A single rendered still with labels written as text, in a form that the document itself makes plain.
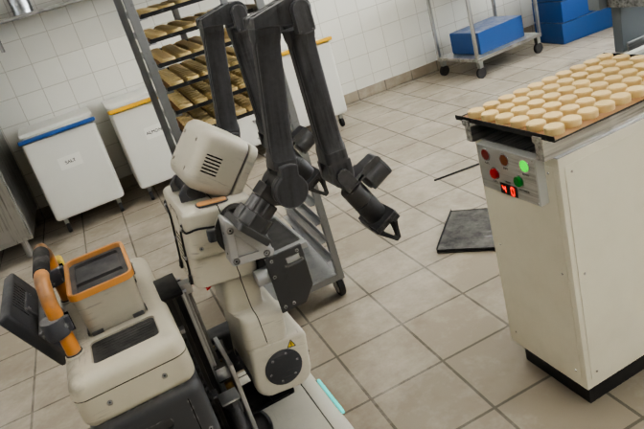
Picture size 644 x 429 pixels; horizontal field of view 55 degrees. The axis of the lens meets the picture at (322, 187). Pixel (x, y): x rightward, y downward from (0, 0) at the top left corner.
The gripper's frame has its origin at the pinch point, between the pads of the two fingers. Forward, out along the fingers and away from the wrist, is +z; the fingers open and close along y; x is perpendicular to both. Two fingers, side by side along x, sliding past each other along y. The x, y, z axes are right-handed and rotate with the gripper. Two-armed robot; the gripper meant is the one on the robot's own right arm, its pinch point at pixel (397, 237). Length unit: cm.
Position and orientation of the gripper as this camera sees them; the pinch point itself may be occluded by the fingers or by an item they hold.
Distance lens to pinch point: 156.9
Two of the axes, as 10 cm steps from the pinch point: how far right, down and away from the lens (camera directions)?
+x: -6.7, 7.3, -1.1
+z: 6.2, 6.4, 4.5
